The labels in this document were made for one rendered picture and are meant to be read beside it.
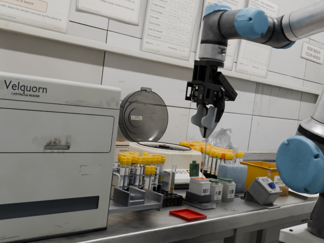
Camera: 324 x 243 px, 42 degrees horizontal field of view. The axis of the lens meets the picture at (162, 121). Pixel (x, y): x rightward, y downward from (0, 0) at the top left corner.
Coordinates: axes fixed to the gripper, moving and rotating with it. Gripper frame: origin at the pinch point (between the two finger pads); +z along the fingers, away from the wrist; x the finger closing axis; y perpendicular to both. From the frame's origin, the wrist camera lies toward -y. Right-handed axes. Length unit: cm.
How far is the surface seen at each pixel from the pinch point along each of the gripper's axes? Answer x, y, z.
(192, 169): -3.1, 0.9, 10.9
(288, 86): -53, -134, -24
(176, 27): -56, -38, -39
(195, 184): -0.2, 1.8, 14.4
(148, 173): -1.9, 19.1, 11.0
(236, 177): -3.9, -22.4, 14.4
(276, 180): 2.0, -37.6, 14.6
